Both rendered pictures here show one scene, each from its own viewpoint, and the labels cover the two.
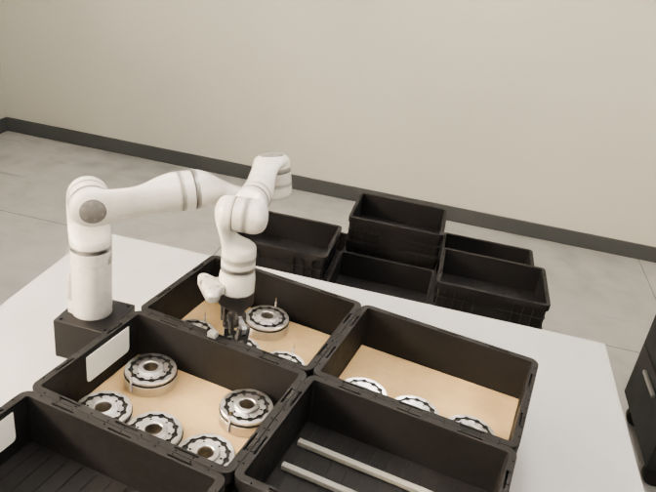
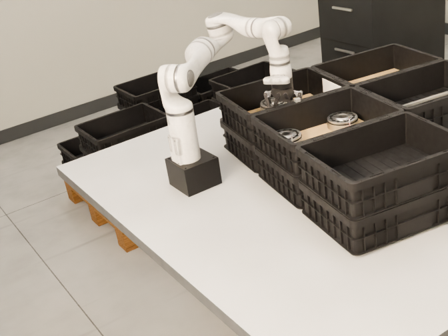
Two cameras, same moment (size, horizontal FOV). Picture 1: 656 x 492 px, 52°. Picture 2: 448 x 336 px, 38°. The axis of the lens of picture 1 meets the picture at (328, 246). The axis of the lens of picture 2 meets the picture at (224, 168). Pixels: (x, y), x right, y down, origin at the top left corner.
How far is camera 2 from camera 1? 1.73 m
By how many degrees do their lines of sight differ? 35
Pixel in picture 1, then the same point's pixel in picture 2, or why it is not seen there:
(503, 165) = (127, 47)
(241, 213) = (283, 24)
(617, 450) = not seen: hidden behind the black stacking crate
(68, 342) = (196, 180)
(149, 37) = not seen: outside the picture
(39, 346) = (172, 201)
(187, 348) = (288, 117)
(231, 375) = (315, 115)
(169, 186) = (203, 49)
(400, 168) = (58, 87)
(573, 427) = not seen: hidden behind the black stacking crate
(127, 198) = (197, 63)
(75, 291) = (187, 144)
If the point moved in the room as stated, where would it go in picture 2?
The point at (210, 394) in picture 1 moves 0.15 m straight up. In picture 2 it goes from (315, 131) to (312, 89)
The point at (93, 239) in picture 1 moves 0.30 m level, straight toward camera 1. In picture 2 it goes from (186, 102) to (271, 105)
